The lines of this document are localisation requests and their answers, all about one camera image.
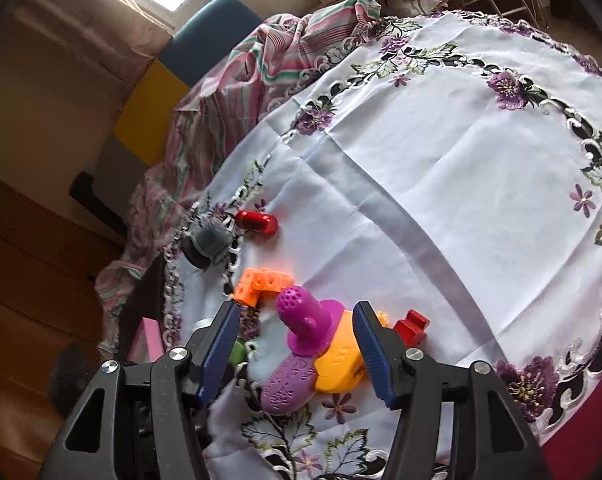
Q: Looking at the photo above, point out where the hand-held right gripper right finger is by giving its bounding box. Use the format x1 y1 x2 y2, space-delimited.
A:
352 301 554 480

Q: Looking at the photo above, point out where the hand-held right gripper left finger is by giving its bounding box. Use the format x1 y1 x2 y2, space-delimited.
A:
38 301 242 480

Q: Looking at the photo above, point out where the yellow orange plastic toy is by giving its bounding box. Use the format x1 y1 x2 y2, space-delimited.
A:
315 307 389 393

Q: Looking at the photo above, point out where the pink cardboard box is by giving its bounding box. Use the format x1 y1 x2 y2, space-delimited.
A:
128 317 164 363

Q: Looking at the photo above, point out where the purple patterned oval case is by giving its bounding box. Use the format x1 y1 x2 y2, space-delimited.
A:
260 352 318 415

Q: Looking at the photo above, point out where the magenta perforated cap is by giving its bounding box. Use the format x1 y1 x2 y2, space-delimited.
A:
276 285 346 357

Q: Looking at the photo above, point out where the orange toy block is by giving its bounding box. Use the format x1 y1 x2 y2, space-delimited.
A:
232 268 296 308

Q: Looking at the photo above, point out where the grey black filter cylinder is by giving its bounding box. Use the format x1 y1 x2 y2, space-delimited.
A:
182 222 232 270

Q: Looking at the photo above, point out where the small red bottle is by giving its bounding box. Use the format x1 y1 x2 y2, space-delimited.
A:
235 210 280 237

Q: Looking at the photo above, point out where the red toy block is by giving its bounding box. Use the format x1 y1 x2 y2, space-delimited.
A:
393 310 430 346

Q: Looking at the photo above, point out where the white embroidered floral tablecloth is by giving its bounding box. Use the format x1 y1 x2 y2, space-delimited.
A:
163 10 602 480

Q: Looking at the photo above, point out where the person's red clothing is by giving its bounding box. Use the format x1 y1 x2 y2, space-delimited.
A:
538 360 602 480

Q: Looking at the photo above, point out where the pink striped blanket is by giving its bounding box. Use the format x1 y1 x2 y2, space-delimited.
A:
95 0 384 356

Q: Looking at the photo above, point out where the grey yellow blue headboard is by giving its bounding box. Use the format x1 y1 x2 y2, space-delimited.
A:
93 0 266 181

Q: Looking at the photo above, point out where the beige curtain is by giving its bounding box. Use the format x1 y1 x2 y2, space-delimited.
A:
11 0 182 91

